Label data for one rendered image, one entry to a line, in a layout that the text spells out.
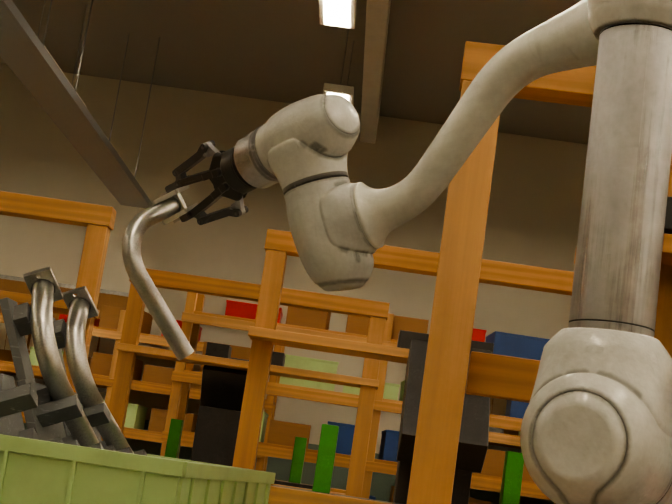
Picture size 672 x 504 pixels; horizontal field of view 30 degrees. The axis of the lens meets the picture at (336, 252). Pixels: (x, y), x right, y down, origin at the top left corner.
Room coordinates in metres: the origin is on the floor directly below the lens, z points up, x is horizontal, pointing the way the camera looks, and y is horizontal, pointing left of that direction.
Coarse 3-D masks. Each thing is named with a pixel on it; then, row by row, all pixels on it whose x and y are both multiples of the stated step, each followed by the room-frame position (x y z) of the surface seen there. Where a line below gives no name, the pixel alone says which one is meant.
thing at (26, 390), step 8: (0, 376) 1.57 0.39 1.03; (0, 384) 1.56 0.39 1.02; (8, 384) 1.59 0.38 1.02; (0, 392) 1.56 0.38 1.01; (8, 392) 1.55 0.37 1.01; (16, 392) 1.55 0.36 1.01; (24, 392) 1.54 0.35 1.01; (32, 392) 1.55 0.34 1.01; (0, 400) 1.55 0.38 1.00; (8, 400) 1.54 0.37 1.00; (16, 400) 1.55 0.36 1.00; (24, 400) 1.55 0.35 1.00; (32, 400) 1.55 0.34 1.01; (0, 408) 1.55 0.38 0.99; (8, 408) 1.55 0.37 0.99; (16, 408) 1.55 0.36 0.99; (24, 408) 1.56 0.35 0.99; (32, 408) 1.56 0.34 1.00; (0, 416) 1.56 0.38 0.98; (24, 432) 1.65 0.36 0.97; (32, 432) 1.64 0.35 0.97; (48, 440) 1.63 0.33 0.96; (56, 440) 1.62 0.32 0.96
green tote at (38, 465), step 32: (0, 448) 1.44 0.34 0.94; (32, 448) 1.43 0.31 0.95; (64, 448) 1.43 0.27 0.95; (96, 448) 1.42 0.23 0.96; (0, 480) 1.44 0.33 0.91; (32, 480) 1.44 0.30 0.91; (64, 480) 1.43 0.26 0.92; (96, 480) 1.43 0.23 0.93; (128, 480) 1.42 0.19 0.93; (160, 480) 1.42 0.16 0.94; (192, 480) 1.46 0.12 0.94; (224, 480) 1.63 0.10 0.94; (256, 480) 1.86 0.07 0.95
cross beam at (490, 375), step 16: (480, 352) 2.69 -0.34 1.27; (480, 368) 2.69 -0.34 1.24; (496, 368) 2.69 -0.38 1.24; (512, 368) 2.69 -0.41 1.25; (528, 368) 2.68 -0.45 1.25; (480, 384) 2.69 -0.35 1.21; (496, 384) 2.69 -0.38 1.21; (512, 384) 2.69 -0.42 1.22; (528, 384) 2.68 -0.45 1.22; (512, 400) 2.73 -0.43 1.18; (528, 400) 2.68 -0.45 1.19
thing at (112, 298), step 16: (0, 288) 12.34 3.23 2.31; (16, 288) 12.34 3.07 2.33; (64, 288) 12.32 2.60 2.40; (112, 304) 12.31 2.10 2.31; (0, 336) 12.34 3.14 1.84; (0, 352) 12.34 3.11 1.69; (112, 352) 12.30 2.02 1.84; (496, 400) 12.19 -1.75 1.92; (512, 432) 12.18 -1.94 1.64; (496, 448) 12.19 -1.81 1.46; (512, 448) 12.18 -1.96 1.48
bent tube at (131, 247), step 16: (160, 208) 2.06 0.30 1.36; (176, 208) 2.08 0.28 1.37; (128, 224) 2.03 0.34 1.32; (144, 224) 2.03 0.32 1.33; (128, 240) 2.01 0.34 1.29; (128, 256) 2.01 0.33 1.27; (128, 272) 2.01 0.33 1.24; (144, 272) 2.01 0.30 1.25; (144, 288) 2.02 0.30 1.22; (160, 304) 2.03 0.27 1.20; (160, 320) 2.03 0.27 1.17; (176, 336) 2.04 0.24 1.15; (176, 352) 2.05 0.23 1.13; (192, 352) 2.06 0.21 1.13
